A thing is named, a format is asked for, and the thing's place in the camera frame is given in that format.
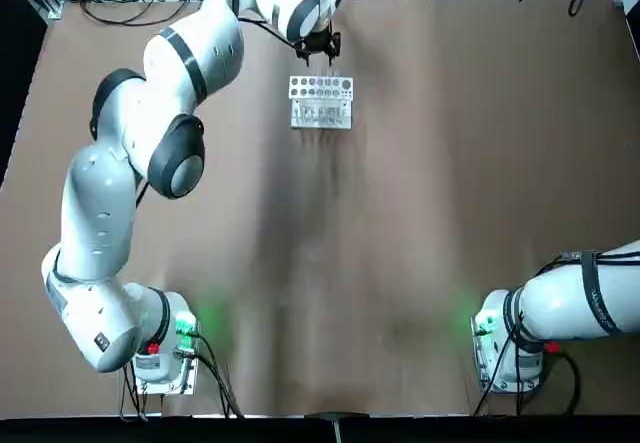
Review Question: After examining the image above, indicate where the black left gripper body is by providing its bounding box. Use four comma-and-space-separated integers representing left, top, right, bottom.
298, 27, 337, 51

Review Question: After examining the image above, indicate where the white test tube rack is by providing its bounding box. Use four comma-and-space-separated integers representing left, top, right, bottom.
287, 74, 356, 131

